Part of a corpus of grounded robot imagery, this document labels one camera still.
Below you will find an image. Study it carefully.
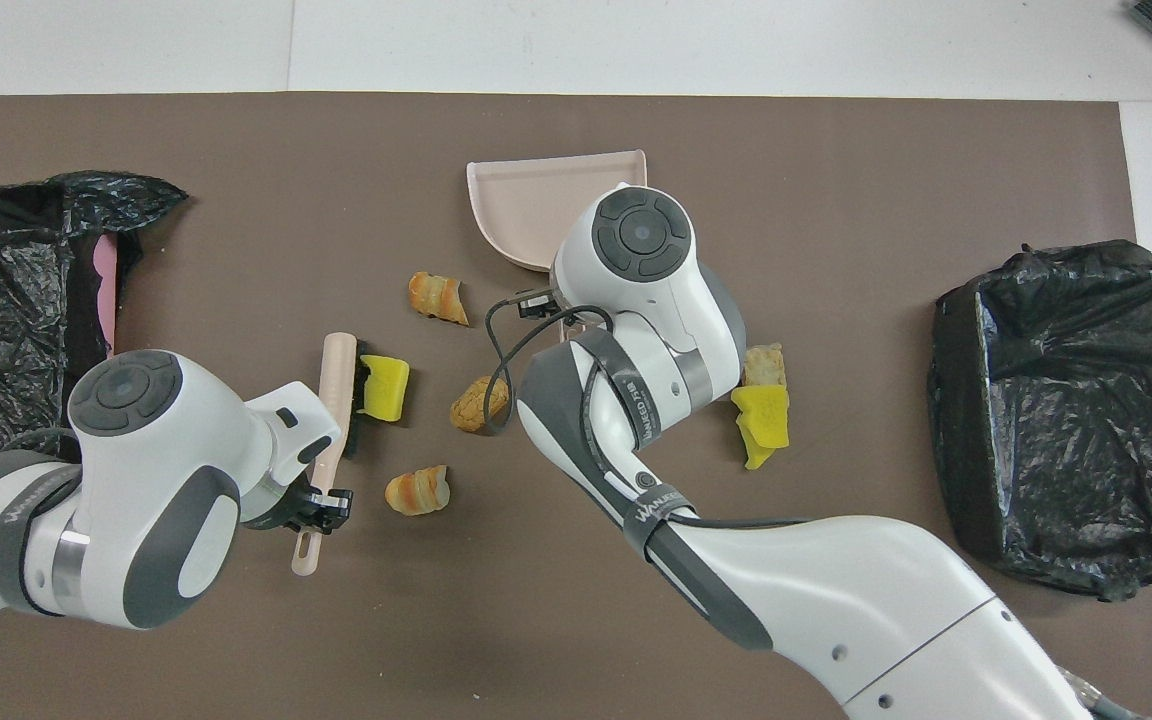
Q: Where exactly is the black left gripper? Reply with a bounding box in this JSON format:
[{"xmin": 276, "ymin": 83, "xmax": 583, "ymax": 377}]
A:
[{"xmin": 279, "ymin": 485, "xmax": 354, "ymax": 534}]

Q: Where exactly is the striped croissant piece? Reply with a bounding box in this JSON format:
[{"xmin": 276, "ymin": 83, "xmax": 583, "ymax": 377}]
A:
[{"xmin": 384, "ymin": 464, "xmax": 452, "ymax": 518}]

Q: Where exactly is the pale croissant piece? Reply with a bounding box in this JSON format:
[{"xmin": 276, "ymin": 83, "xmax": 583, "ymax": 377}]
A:
[{"xmin": 408, "ymin": 271, "xmax": 471, "ymax": 327}]

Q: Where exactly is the beige plastic dustpan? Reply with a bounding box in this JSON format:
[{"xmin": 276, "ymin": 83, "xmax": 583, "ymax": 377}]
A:
[{"xmin": 466, "ymin": 149, "xmax": 649, "ymax": 331}]

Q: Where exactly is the brown oval bread roll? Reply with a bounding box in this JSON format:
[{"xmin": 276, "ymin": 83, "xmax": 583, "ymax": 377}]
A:
[{"xmin": 450, "ymin": 375, "xmax": 512, "ymax": 434}]

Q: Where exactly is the yellow sponge piece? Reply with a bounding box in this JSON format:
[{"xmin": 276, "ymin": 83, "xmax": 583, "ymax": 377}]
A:
[
  {"xmin": 730, "ymin": 385, "xmax": 792, "ymax": 450},
  {"xmin": 359, "ymin": 354, "xmax": 411, "ymax": 421}
]

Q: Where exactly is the beige brush with black bristles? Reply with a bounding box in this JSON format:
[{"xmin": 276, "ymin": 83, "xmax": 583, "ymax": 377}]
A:
[{"xmin": 291, "ymin": 332, "xmax": 373, "ymax": 578}]

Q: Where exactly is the pale crusty bread piece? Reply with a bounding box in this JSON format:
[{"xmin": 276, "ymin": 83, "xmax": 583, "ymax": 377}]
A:
[{"xmin": 741, "ymin": 343, "xmax": 788, "ymax": 391}]

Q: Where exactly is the small yellow-green sponge scrap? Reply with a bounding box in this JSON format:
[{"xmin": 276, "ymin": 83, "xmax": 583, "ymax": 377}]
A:
[{"xmin": 736, "ymin": 430, "xmax": 779, "ymax": 472}]

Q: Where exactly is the pink plastic bin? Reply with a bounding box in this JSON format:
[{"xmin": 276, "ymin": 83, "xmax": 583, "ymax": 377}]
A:
[{"xmin": 96, "ymin": 236, "xmax": 122, "ymax": 359}]

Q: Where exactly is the black plastic trash bag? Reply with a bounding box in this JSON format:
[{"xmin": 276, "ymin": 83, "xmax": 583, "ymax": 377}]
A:
[
  {"xmin": 0, "ymin": 170, "xmax": 190, "ymax": 466},
  {"xmin": 927, "ymin": 239, "xmax": 1152, "ymax": 602}
]

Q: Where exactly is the brown table mat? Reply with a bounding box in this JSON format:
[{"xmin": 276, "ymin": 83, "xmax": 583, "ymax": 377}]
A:
[{"xmin": 0, "ymin": 92, "xmax": 1152, "ymax": 720}]

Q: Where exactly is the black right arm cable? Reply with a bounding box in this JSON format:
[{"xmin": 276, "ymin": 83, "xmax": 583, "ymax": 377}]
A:
[{"xmin": 483, "ymin": 290, "xmax": 822, "ymax": 531}]

